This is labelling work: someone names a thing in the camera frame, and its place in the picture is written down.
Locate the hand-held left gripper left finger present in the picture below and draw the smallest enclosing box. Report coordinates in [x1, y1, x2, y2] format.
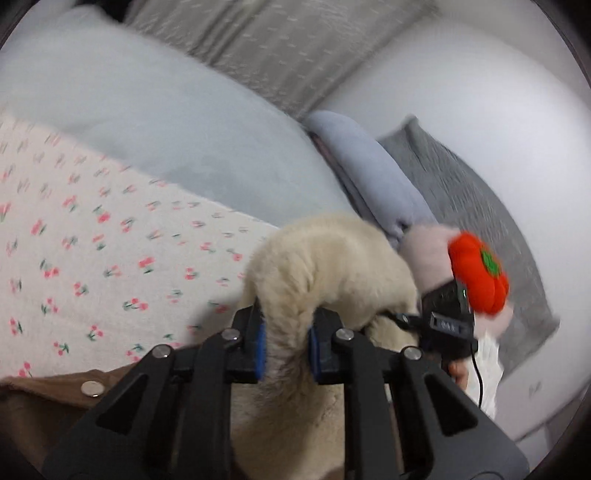
[44, 305, 269, 480]

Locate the folded blue-grey blanket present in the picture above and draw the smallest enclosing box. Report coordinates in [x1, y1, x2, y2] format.
[302, 110, 437, 250]

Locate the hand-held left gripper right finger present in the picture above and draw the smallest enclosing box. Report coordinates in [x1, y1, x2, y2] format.
[308, 307, 529, 480]

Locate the bed with grey sheet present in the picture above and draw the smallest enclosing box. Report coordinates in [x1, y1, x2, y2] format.
[0, 7, 356, 232]

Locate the grey patterned curtain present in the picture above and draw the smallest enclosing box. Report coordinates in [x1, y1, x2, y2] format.
[124, 0, 439, 121]

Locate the black cable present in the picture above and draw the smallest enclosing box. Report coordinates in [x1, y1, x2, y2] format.
[470, 342, 485, 411]

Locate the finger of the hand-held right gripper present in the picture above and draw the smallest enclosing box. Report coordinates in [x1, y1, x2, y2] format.
[379, 312, 423, 334]

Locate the pale pink pillow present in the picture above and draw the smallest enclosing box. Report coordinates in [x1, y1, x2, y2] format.
[399, 224, 515, 337]

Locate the cherry printed blanket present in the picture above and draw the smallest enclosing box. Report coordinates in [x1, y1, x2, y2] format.
[0, 111, 282, 384]

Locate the white quilted cover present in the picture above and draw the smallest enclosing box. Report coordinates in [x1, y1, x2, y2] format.
[466, 332, 504, 418]

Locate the orange pumpkin cushion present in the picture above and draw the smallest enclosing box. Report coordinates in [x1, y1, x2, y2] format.
[447, 232, 511, 316]

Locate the grey quilted pillow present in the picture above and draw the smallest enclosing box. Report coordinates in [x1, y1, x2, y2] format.
[376, 115, 561, 381]

